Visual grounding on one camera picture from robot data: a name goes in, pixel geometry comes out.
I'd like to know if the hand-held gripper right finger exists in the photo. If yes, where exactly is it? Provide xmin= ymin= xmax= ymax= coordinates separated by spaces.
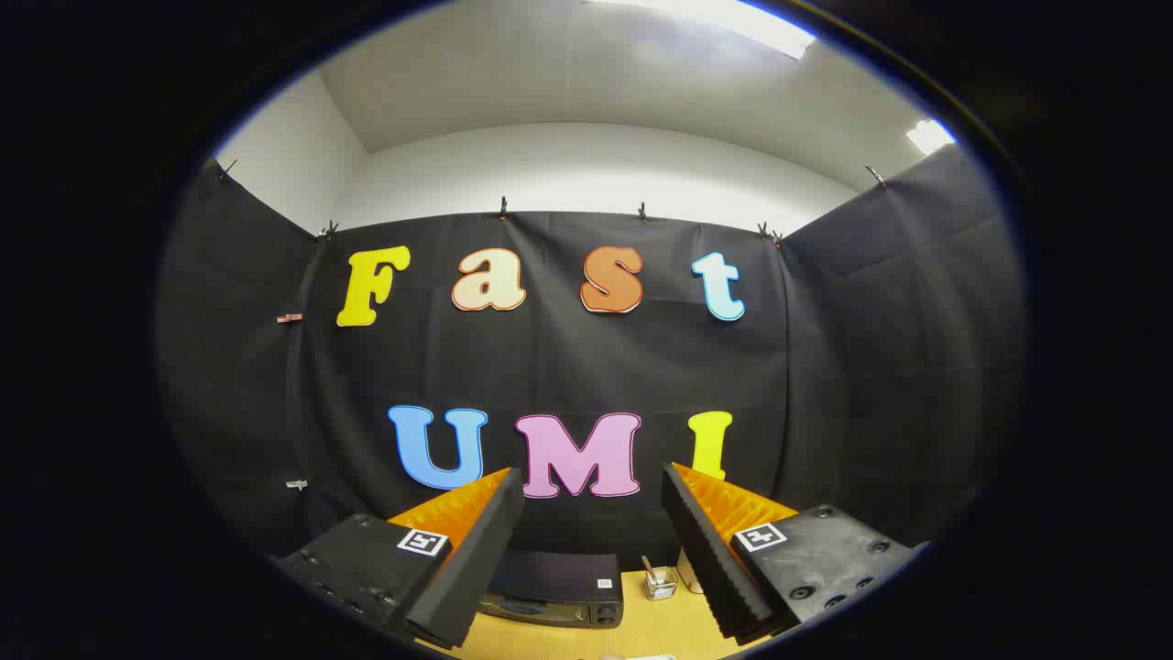
xmin=662 ymin=462 xmax=917 ymax=646

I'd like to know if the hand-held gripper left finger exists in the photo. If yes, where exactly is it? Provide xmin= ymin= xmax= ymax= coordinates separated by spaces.
xmin=275 ymin=466 xmax=525 ymax=650

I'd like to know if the black toaster oven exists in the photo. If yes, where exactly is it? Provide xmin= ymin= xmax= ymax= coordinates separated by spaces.
xmin=478 ymin=548 xmax=626 ymax=630

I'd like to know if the small ceiling light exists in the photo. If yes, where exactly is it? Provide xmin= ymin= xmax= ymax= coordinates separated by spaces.
xmin=906 ymin=118 xmax=957 ymax=156

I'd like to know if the long ceiling light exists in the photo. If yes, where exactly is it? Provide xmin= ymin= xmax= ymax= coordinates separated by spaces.
xmin=586 ymin=0 xmax=817 ymax=61

